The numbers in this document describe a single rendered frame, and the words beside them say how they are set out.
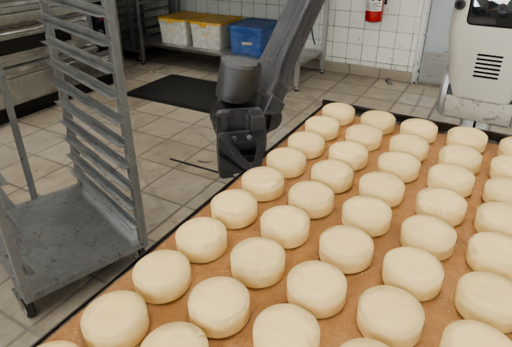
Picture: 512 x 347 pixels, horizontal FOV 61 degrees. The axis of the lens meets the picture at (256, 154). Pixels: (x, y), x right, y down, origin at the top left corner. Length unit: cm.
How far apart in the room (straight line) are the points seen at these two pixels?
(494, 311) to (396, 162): 22
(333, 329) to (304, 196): 16
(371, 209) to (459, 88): 88
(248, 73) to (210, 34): 375
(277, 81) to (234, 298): 45
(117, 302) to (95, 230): 161
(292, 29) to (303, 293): 50
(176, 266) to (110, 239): 153
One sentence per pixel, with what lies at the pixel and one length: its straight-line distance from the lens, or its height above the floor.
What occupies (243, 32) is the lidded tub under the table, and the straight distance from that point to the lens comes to 419.
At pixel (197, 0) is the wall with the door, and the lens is 523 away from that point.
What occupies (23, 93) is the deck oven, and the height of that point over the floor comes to 19.
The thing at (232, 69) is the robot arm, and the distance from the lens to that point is 66.
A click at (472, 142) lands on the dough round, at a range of 63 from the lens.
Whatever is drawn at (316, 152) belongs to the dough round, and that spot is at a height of 102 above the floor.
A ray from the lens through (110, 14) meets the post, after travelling 151.
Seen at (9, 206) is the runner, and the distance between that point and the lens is 160.
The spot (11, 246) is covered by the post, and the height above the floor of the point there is 37.
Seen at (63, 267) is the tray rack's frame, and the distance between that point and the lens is 184.
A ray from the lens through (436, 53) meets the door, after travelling 434.
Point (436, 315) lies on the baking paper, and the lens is 40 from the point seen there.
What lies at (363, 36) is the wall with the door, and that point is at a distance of 442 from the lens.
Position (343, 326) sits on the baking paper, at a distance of 38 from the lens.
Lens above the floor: 128
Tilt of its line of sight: 27 degrees down
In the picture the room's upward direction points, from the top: straight up
